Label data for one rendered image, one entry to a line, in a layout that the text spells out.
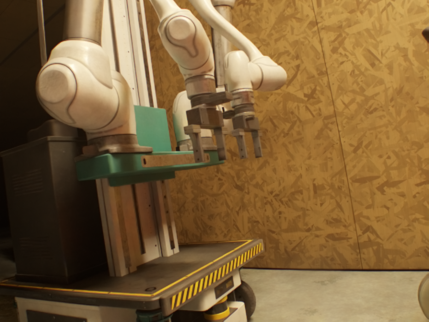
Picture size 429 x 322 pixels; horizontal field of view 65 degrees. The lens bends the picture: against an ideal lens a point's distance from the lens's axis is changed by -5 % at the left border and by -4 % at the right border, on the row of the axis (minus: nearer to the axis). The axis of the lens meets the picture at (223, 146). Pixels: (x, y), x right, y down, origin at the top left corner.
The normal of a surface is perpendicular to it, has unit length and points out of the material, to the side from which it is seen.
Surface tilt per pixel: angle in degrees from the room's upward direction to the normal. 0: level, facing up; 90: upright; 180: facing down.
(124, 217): 90
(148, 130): 90
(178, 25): 98
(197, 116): 90
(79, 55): 76
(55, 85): 96
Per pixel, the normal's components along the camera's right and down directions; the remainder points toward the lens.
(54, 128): 0.40, -0.18
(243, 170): -0.61, 0.04
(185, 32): -0.02, 0.06
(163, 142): 0.86, -0.18
